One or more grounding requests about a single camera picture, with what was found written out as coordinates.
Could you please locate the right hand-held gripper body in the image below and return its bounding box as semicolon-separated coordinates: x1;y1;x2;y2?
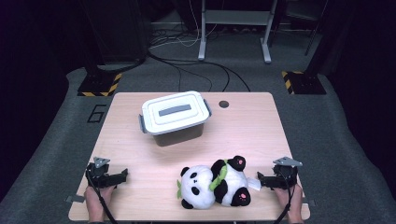
271;156;304;190

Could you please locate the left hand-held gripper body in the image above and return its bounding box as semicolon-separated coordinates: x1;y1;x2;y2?
85;156;117;189

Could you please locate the panda plush toy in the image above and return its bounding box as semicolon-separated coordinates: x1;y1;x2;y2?
176;155;262;210

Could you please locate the clear brown storage box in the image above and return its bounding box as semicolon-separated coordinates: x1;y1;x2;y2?
151;122;205;147

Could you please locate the white storage box lid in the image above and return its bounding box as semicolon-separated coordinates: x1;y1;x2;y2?
137;90;213;136

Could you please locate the person's left hand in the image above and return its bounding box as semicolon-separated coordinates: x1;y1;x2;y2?
84;184;115;224

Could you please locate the person's right hand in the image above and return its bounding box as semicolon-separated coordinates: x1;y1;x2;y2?
274;182;304;224

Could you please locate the black striped stand base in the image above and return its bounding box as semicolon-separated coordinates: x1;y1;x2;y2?
281;70;328;95
77;72;123;98

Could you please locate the large black box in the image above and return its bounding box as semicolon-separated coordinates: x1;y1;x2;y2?
81;0;149;65

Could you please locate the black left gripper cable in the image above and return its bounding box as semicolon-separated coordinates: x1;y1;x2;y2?
85;169;119;224

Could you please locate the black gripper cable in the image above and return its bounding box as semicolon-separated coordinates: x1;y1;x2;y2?
274;169;296;224
85;169;119;224

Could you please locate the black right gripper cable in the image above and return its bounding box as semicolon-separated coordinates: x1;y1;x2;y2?
274;169;296;224

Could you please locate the thin black floor cable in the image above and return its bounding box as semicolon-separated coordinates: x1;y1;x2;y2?
167;61;215;93

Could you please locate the thick black floor cable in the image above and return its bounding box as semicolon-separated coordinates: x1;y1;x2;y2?
145;50;252;93

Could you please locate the black stand post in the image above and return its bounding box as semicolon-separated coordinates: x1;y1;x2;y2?
302;0;335;78
78;0;106;78

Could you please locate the white floor cable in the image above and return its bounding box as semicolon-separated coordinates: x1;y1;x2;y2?
148;0;219;50

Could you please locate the white metal stand frame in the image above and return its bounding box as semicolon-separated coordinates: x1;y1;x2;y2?
197;0;278;64

